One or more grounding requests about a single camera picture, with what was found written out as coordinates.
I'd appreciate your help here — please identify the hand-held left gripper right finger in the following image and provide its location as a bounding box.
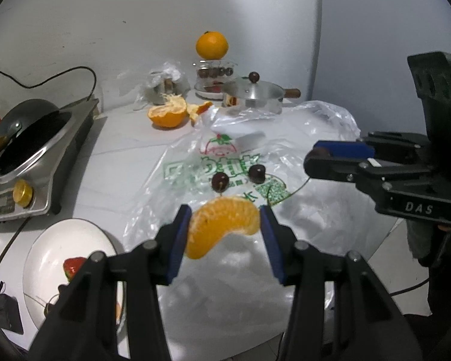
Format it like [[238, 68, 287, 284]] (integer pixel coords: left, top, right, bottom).
[[259, 204, 423, 361]]

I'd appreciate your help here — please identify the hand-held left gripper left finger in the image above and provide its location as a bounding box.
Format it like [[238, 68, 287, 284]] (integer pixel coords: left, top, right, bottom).
[[28, 204, 194, 361]]

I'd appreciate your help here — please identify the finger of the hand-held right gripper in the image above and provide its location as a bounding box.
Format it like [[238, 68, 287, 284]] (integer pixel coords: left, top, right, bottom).
[[304, 150, 363, 184], [313, 131, 432, 165]]

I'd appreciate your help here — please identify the peeled orange segment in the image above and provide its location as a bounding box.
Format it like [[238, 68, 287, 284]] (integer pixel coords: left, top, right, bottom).
[[186, 196, 261, 260]]

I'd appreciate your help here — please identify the clear printed plastic bag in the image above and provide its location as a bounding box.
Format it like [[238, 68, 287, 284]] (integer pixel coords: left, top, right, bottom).
[[123, 100, 361, 347]]

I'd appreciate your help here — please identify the red strawberry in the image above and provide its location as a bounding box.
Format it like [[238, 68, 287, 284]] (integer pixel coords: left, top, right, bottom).
[[63, 257, 88, 282]]

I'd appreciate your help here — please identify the white plate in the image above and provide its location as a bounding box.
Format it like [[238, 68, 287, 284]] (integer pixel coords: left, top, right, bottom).
[[23, 218, 126, 332]]

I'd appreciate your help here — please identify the dark red cherry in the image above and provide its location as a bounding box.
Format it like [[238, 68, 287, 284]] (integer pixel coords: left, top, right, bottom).
[[210, 172, 229, 192], [248, 164, 266, 184]]

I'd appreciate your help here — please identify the small steel pot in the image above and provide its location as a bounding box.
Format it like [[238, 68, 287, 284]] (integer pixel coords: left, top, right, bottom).
[[222, 88, 301, 115]]

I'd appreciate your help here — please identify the steel pot lid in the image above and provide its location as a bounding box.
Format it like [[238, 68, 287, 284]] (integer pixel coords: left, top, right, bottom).
[[222, 71, 284, 100]]

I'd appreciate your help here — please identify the half peeled orange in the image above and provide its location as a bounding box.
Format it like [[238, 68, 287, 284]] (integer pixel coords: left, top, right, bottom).
[[147, 96, 189, 130]]

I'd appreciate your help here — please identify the orange peel piece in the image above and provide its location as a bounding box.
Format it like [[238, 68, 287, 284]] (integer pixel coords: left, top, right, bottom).
[[186, 101, 214, 125]]

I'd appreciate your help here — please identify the glass jar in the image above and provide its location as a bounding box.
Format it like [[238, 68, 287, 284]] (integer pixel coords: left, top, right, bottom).
[[193, 58, 238, 100]]

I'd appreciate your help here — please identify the silver induction cooker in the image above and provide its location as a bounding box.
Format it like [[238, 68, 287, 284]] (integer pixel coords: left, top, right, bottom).
[[0, 98, 100, 222]]

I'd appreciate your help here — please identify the yellow cooker knob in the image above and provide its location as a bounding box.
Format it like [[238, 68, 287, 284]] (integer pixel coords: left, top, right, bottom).
[[13, 180, 36, 208]]

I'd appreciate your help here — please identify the small crumpled plastic bag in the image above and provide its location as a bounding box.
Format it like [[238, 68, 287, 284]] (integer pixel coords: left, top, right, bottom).
[[135, 61, 192, 111]]

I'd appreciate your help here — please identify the whole orange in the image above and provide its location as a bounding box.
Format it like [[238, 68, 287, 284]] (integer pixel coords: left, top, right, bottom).
[[195, 31, 229, 60]]

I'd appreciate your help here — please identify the dark chopstick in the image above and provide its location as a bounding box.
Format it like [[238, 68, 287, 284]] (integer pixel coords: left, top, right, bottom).
[[0, 220, 29, 269]]

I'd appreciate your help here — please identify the black wok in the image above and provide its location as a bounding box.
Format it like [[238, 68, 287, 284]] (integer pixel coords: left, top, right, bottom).
[[0, 99, 74, 175]]

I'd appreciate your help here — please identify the black power cable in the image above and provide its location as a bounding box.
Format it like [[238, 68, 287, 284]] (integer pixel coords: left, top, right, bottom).
[[0, 64, 98, 102]]

